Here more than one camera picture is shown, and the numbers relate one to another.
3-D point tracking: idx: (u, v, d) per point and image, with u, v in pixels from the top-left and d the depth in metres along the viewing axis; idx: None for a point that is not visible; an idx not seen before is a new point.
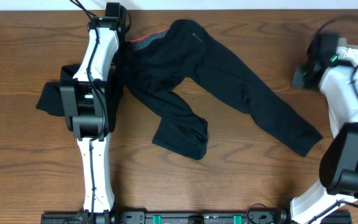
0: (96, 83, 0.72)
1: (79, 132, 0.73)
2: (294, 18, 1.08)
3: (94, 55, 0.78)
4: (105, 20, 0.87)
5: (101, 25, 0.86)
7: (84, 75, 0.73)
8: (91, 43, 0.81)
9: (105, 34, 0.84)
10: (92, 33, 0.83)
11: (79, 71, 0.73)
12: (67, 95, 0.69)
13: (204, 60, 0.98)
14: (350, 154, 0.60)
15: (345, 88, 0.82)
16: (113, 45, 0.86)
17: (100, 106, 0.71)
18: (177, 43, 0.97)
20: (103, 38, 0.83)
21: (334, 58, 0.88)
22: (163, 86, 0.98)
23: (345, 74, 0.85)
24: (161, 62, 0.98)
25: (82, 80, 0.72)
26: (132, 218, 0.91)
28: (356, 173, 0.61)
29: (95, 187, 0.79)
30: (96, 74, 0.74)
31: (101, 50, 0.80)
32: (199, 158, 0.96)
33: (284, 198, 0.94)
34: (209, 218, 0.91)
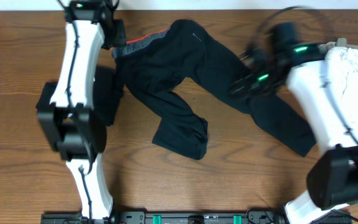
0: (78, 107, 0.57)
1: (66, 155, 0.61)
2: (294, 17, 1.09)
3: (73, 66, 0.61)
4: (84, 7, 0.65)
5: (79, 17, 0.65)
7: (63, 97, 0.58)
8: (69, 45, 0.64)
9: (86, 32, 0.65)
10: (69, 30, 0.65)
11: (56, 92, 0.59)
12: (45, 124, 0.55)
13: (204, 59, 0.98)
14: (339, 177, 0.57)
15: (320, 94, 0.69)
16: (97, 44, 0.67)
17: (85, 134, 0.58)
18: (178, 43, 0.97)
20: (84, 38, 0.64)
21: (302, 48, 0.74)
22: (163, 86, 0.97)
23: (316, 74, 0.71)
24: (162, 62, 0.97)
25: (61, 104, 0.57)
26: (132, 217, 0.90)
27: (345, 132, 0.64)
28: (344, 190, 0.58)
29: (91, 200, 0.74)
30: (79, 96, 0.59)
31: (82, 56, 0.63)
32: (199, 158, 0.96)
33: (284, 198, 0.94)
34: (209, 218, 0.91)
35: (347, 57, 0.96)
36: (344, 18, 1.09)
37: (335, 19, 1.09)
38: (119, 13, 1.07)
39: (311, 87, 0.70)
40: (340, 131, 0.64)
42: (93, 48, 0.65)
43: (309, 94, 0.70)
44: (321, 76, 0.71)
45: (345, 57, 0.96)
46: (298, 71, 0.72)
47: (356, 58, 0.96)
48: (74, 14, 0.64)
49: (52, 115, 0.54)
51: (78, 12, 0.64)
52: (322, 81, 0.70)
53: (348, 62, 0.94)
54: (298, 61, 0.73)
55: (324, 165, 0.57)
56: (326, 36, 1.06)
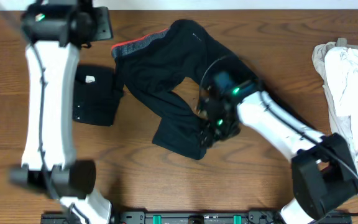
0: (55, 172, 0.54)
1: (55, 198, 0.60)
2: (294, 17, 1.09)
3: (42, 112, 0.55)
4: (44, 21, 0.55)
5: (42, 37, 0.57)
7: (36, 155, 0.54)
8: (34, 76, 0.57)
9: (53, 61, 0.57)
10: (32, 56, 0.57)
11: (28, 150, 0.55)
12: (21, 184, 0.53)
13: (204, 60, 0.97)
14: (316, 182, 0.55)
15: (266, 116, 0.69)
16: (71, 70, 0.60)
17: (63, 190, 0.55)
18: (178, 43, 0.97)
20: (51, 70, 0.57)
21: (237, 90, 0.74)
22: (164, 86, 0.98)
23: (255, 103, 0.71)
24: (162, 62, 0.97)
25: (34, 166, 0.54)
26: (132, 217, 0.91)
27: (299, 138, 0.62)
28: (330, 193, 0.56)
29: (86, 218, 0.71)
30: (54, 153, 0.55)
31: (51, 95, 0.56)
32: (199, 158, 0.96)
33: (284, 198, 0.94)
34: (209, 218, 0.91)
35: (347, 58, 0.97)
36: (344, 17, 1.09)
37: (336, 19, 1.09)
38: (119, 13, 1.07)
39: (247, 115, 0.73)
40: (295, 140, 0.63)
42: (66, 79, 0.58)
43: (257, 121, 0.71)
44: (256, 104, 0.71)
45: (345, 57, 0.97)
46: (244, 109, 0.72)
47: (356, 58, 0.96)
48: (34, 32, 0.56)
49: (26, 175, 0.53)
51: (38, 27, 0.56)
52: (259, 101, 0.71)
53: (348, 63, 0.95)
54: (240, 99, 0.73)
55: (299, 176, 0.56)
56: (325, 37, 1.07)
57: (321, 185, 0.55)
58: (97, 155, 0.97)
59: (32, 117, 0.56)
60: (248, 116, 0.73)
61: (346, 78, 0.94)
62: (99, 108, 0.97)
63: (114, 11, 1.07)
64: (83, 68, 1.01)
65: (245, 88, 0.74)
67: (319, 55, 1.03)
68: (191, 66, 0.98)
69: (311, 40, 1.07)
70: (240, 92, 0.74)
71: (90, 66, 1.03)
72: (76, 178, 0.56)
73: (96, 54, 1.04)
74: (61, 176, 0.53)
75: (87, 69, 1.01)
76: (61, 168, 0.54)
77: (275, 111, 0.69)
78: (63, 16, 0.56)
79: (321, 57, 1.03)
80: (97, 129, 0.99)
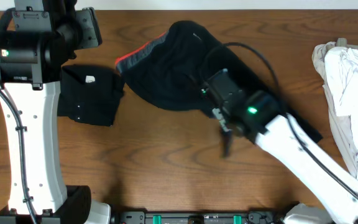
0: (45, 217, 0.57)
1: None
2: (294, 17, 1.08)
3: (25, 156, 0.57)
4: (12, 57, 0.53)
5: (15, 73, 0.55)
7: (23, 204, 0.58)
8: (12, 120, 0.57)
9: (28, 105, 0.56)
10: (3, 101, 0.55)
11: (16, 199, 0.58)
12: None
13: (204, 57, 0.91)
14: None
15: (306, 158, 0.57)
16: (51, 104, 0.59)
17: None
18: (178, 47, 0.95)
20: (28, 112, 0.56)
21: (253, 109, 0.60)
22: (174, 90, 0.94)
23: (287, 137, 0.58)
24: (164, 67, 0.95)
25: (23, 212, 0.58)
26: (132, 217, 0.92)
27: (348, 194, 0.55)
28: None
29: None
30: (39, 199, 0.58)
31: (32, 136, 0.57)
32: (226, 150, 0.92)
33: (284, 198, 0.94)
34: (209, 218, 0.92)
35: (347, 58, 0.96)
36: (345, 17, 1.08)
37: (337, 18, 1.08)
38: (118, 13, 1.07)
39: (279, 152, 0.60)
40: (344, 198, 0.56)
42: (46, 121, 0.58)
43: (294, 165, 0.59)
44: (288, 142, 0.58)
45: (345, 57, 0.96)
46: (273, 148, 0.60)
47: (356, 58, 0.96)
48: (3, 70, 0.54)
49: (14, 221, 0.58)
51: (6, 64, 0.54)
52: (290, 133, 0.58)
53: (348, 62, 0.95)
54: (258, 124, 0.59)
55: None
56: (325, 37, 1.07)
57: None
58: (98, 156, 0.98)
59: (15, 162, 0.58)
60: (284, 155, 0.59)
61: (347, 78, 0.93)
62: (99, 108, 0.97)
63: (113, 11, 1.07)
64: (83, 67, 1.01)
65: (261, 102, 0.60)
67: (319, 55, 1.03)
68: (191, 65, 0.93)
69: (311, 40, 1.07)
70: (258, 111, 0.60)
71: (89, 65, 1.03)
72: (66, 221, 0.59)
73: (96, 53, 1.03)
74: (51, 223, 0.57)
75: (86, 68, 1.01)
76: (50, 213, 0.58)
77: (312, 151, 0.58)
78: (33, 46, 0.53)
79: (321, 57, 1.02)
80: (97, 129, 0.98)
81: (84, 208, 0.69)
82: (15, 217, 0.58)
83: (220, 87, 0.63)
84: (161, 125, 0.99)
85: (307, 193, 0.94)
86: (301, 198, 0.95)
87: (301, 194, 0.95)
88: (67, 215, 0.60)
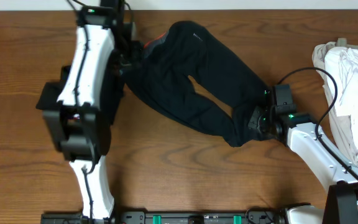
0: (85, 107, 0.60)
1: (68, 154, 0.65)
2: (294, 18, 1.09)
3: (82, 70, 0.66)
4: (96, 14, 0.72)
5: (90, 22, 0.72)
7: (71, 96, 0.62)
8: (80, 47, 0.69)
9: (97, 37, 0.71)
10: (80, 33, 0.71)
11: (66, 91, 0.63)
12: (51, 119, 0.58)
13: (205, 60, 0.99)
14: (348, 193, 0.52)
15: (316, 146, 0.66)
16: (105, 50, 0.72)
17: (89, 131, 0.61)
18: (179, 47, 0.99)
20: (95, 43, 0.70)
21: (291, 116, 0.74)
22: (174, 89, 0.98)
23: (307, 130, 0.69)
24: (165, 67, 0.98)
25: (68, 103, 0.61)
26: (132, 217, 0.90)
27: (343, 172, 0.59)
28: (350, 210, 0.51)
29: (92, 201, 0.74)
30: (86, 95, 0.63)
31: (91, 60, 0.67)
32: (232, 145, 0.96)
33: (284, 198, 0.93)
34: (209, 218, 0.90)
35: (347, 58, 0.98)
36: (344, 17, 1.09)
37: (336, 18, 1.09)
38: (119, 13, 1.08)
39: (299, 142, 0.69)
40: (339, 174, 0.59)
42: (102, 51, 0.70)
43: (307, 148, 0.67)
44: (306, 133, 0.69)
45: (345, 58, 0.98)
46: (296, 136, 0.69)
47: (356, 58, 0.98)
48: (86, 18, 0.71)
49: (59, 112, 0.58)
51: (89, 17, 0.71)
52: (311, 129, 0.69)
53: (348, 63, 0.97)
54: (292, 124, 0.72)
55: (330, 200, 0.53)
56: (325, 37, 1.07)
57: (350, 201, 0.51)
58: None
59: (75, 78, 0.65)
60: (299, 142, 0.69)
61: (347, 78, 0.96)
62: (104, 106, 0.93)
63: None
64: None
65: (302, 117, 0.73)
67: (319, 55, 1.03)
68: (191, 65, 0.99)
69: (311, 39, 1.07)
70: (298, 117, 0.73)
71: None
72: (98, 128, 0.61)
73: None
74: (89, 117, 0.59)
75: None
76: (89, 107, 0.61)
77: (326, 142, 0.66)
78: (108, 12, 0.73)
79: (321, 57, 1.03)
80: None
81: (105, 145, 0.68)
82: (61, 104, 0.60)
83: (278, 95, 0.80)
84: (161, 125, 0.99)
85: (307, 193, 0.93)
86: (302, 198, 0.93)
87: (301, 193, 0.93)
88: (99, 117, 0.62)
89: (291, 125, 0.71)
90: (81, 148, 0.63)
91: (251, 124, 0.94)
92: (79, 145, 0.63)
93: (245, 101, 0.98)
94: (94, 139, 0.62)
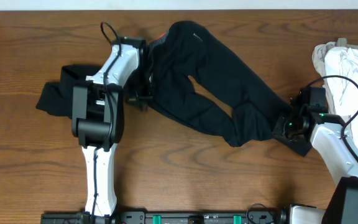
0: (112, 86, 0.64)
1: (84, 137, 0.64)
2: (294, 17, 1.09)
3: (112, 66, 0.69)
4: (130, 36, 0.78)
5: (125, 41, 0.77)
7: (100, 79, 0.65)
8: (112, 54, 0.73)
9: (128, 50, 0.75)
10: (114, 46, 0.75)
11: (96, 74, 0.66)
12: (79, 92, 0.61)
13: (205, 60, 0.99)
14: None
15: (339, 144, 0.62)
16: (130, 70, 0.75)
17: (112, 111, 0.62)
18: (179, 46, 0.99)
20: (125, 51, 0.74)
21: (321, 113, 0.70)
22: (175, 89, 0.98)
23: (333, 129, 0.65)
24: (165, 67, 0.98)
25: (98, 83, 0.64)
26: (132, 217, 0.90)
27: None
28: (357, 207, 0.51)
29: (97, 192, 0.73)
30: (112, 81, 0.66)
31: (120, 62, 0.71)
32: (232, 145, 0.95)
33: (284, 198, 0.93)
34: (209, 218, 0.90)
35: (347, 58, 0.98)
36: (344, 17, 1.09)
37: (336, 18, 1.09)
38: (119, 14, 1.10)
39: (321, 137, 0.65)
40: (354, 172, 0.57)
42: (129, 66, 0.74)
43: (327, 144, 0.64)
44: (331, 130, 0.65)
45: (345, 57, 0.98)
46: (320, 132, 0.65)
47: (356, 58, 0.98)
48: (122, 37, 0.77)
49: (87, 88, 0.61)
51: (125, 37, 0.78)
52: (337, 128, 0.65)
53: (348, 63, 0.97)
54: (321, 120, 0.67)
55: (339, 195, 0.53)
56: (325, 37, 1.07)
57: None
58: None
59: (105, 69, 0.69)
60: (321, 138, 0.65)
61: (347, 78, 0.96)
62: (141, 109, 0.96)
63: (116, 10, 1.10)
64: (82, 68, 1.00)
65: (332, 118, 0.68)
67: (319, 55, 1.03)
68: (191, 65, 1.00)
69: (311, 39, 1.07)
70: (329, 116, 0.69)
71: (89, 66, 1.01)
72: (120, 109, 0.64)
73: (95, 53, 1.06)
74: (114, 94, 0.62)
75: (87, 69, 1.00)
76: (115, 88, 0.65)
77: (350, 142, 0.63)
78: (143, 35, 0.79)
79: (321, 57, 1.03)
80: None
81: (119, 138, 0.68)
82: (91, 82, 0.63)
83: (312, 95, 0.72)
84: (161, 125, 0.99)
85: (307, 193, 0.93)
86: (302, 198, 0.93)
87: (301, 193, 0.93)
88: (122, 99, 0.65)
89: (320, 121, 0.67)
90: (98, 132, 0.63)
91: (276, 130, 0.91)
92: (97, 129, 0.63)
93: (245, 101, 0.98)
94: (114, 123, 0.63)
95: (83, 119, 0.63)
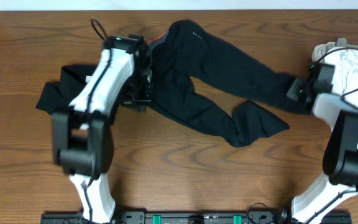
0: (94, 114, 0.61)
1: (68, 166, 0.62)
2: (294, 18, 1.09)
3: (99, 83, 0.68)
4: (123, 40, 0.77)
5: (116, 46, 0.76)
7: (83, 102, 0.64)
8: (102, 64, 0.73)
9: (119, 59, 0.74)
10: (104, 53, 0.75)
11: (79, 97, 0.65)
12: (58, 122, 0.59)
13: (207, 56, 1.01)
14: (357, 119, 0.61)
15: (335, 101, 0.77)
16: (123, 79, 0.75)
17: (94, 141, 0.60)
18: (179, 45, 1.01)
20: (115, 62, 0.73)
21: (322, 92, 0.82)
22: (180, 87, 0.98)
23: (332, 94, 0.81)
24: (168, 66, 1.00)
25: (79, 109, 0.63)
26: (132, 217, 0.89)
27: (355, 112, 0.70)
28: (353, 134, 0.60)
29: (91, 208, 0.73)
30: (99, 106, 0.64)
31: (110, 74, 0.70)
32: (235, 146, 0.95)
33: (284, 198, 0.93)
34: (209, 218, 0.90)
35: (347, 58, 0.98)
36: (344, 17, 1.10)
37: (336, 19, 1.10)
38: (119, 14, 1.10)
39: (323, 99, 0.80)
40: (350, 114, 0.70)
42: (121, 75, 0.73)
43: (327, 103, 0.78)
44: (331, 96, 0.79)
45: (345, 57, 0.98)
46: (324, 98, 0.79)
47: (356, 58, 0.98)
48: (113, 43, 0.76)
49: (66, 116, 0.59)
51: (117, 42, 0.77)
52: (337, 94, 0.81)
53: (348, 63, 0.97)
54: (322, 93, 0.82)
55: (339, 126, 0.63)
56: (325, 36, 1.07)
57: (357, 126, 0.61)
58: None
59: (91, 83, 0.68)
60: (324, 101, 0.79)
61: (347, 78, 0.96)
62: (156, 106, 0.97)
63: (117, 11, 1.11)
64: (82, 68, 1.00)
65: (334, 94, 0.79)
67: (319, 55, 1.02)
68: (194, 61, 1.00)
69: (311, 39, 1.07)
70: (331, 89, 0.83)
71: (89, 66, 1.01)
72: (104, 138, 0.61)
73: (95, 53, 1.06)
74: (97, 124, 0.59)
75: (87, 69, 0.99)
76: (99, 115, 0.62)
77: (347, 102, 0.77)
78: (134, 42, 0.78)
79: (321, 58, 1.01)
80: None
81: (105, 167, 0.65)
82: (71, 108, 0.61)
83: (321, 72, 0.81)
84: (161, 124, 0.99)
85: None
86: None
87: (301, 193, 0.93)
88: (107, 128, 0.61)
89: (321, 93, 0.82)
90: (81, 162, 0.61)
91: (290, 93, 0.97)
92: (81, 159, 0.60)
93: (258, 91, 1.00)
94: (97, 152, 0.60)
95: (65, 149, 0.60)
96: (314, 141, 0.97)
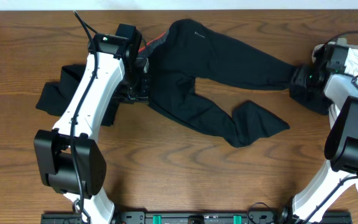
0: (79, 139, 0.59)
1: (58, 187, 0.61)
2: (294, 18, 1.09)
3: (84, 99, 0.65)
4: (109, 41, 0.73)
5: (102, 50, 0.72)
7: (68, 125, 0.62)
8: (87, 76, 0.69)
9: (107, 65, 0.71)
10: (91, 59, 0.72)
11: (63, 119, 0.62)
12: (42, 149, 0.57)
13: (211, 53, 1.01)
14: None
15: (348, 84, 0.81)
16: (112, 84, 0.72)
17: (82, 164, 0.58)
18: (183, 43, 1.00)
20: (101, 71, 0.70)
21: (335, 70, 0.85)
22: (185, 86, 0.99)
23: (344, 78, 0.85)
24: (171, 65, 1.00)
25: (63, 133, 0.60)
26: (132, 218, 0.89)
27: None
28: (357, 119, 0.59)
29: (89, 216, 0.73)
30: (84, 126, 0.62)
31: (96, 89, 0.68)
32: (236, 147, 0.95)
33: (284, 198, 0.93)
34: (209, 218, 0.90)
35: None
36: (344, 17, 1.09)
37: (336, 18, 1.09)
38: (119, 14, 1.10)
39: (336, 80, 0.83)
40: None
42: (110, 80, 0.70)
43: (340, 84, 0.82)
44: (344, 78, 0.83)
45: None
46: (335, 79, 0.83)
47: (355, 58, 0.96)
48: (99, 45, 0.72)
49: (49, 143, 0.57)
51: (102, 43, 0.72)
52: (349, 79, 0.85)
53: None
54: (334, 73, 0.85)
55: (343, 112, 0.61)
56: (325, 36, 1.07)
57: None
58: None
59: (76, 98, 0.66)
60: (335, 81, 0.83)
61: None
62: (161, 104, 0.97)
63: (117, 11, 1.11)
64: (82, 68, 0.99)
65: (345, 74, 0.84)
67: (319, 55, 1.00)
68: (199, 59, 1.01)
69: (311, 39, 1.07)
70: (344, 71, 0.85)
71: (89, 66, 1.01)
72: (92, 160, 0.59)
73: None
74: (84, 150, 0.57)
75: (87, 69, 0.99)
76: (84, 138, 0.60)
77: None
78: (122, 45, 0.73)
79: None
80: None
81: (98, 185, 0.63)
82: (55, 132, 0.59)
83: (334, 53, 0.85)
84: (161, 125, 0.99)
85: None
86: None
87: None
88: (94, 149, 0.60)
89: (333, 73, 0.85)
90: (70, 183, 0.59)
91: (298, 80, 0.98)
92: (69, 182, 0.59)
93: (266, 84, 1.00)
94: (86, 175, 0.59)
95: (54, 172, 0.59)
96: (314, 141, 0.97)
